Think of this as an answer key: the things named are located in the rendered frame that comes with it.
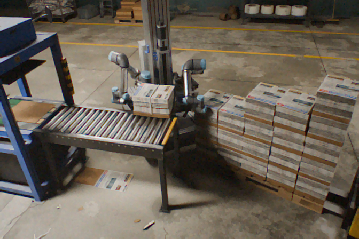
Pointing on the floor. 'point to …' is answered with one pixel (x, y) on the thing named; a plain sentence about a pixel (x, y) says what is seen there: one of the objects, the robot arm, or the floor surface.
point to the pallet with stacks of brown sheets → (130, 12)
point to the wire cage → (51, 0)
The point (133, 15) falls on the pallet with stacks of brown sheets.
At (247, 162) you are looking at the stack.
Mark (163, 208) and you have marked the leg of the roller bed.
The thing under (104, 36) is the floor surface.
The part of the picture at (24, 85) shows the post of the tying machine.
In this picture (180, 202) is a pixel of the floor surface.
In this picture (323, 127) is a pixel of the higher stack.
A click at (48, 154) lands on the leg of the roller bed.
